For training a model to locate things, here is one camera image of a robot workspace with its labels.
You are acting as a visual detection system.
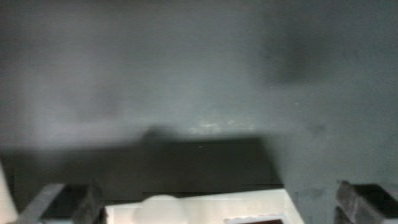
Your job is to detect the white front fence rail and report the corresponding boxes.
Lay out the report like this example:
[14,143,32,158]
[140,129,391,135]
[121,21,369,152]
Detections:
[0,164,18,224]

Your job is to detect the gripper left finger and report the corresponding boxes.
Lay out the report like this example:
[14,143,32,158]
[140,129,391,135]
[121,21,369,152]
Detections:
[16,183,106,224]

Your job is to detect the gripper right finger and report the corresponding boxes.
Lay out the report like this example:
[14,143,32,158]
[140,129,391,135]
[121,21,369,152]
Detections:
[334,181,398,224]

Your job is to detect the white front drawer tray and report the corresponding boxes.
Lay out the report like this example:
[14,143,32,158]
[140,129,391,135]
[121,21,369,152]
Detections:
[105,189,304,224]

